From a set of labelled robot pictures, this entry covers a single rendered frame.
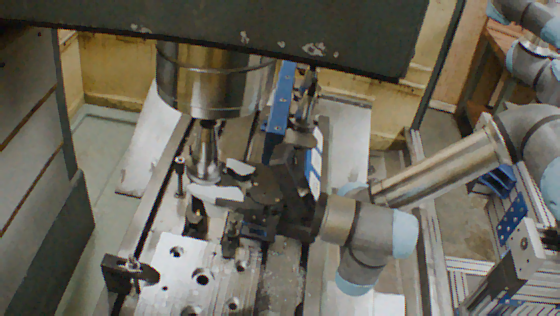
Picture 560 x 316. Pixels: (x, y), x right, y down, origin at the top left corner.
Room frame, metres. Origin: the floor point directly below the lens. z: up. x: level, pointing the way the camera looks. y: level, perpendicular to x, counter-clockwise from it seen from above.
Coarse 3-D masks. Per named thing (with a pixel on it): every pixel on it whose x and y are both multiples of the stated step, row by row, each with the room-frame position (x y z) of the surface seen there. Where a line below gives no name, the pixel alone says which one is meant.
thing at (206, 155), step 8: (200, 128) 0.47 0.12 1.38; (208, 128) 0.47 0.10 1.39; (216, 128) 0.48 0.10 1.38; (200, 136) 0.47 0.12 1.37; (208, 136) 0.47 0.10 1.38; (216, 136) 0.48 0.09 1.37; (200, 144) 0.47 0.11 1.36; (208, 144) 0.47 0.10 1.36; (216, 144) 0.47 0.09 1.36; (200, 152) 0.46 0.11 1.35; (208, 152) 0.46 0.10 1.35; (216, 152) 0.47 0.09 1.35; (192, 160) 0.47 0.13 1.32; (200, 160) 0.46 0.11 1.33; (208, 160) 0.46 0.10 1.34; (216, 160) 0.47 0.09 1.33; (200, 168) 0.46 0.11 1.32; (208, 168) 0.46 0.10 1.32
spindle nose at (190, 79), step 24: (168, 48) 0.41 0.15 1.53; (192, 48) 0.40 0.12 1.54; (216, 48) 0.40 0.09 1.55; (168, 72) 0.41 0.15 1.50; (192, 72) 0.40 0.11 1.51; (216, 72) 0.41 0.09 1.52; (240, 72) 0.42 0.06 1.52; (264, 72) 0.44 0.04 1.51; (168, 96) 0.41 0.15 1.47; (192, 96) 0.40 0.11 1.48; (216, 96) 0.41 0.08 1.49; (240, 96) 0.42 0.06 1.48; (264, 96) 0.45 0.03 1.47
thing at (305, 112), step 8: (304, 96) 0.77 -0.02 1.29; (312, 96) 0.76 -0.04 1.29; (304, 104) 0.76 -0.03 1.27; (312, 104) 0.76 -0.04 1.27; (296, 112) 0.77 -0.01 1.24; (304, 112) 0.76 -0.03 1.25; (312, 112) 0.76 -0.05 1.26; (296, 120) 0.76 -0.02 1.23; (304, 120) 0.75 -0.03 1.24; (312, 120) 0.76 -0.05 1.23
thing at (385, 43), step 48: (0, 0) 0.35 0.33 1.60; (48, 0) 0.35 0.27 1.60; (96, 0) 0.35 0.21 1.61; (144, 0) 0.36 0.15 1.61; (192, 0) 0.36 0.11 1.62; (240, 0) 0.36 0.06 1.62; (288, 0) 0.36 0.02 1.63; (336, 0) 0.36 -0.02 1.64; (384, 0) 0.36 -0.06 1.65; (240, 48) 0.36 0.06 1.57; (288, 48) 0.36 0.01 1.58; (336, 48) 0.36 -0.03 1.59; (384, 48) 0.36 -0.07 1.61
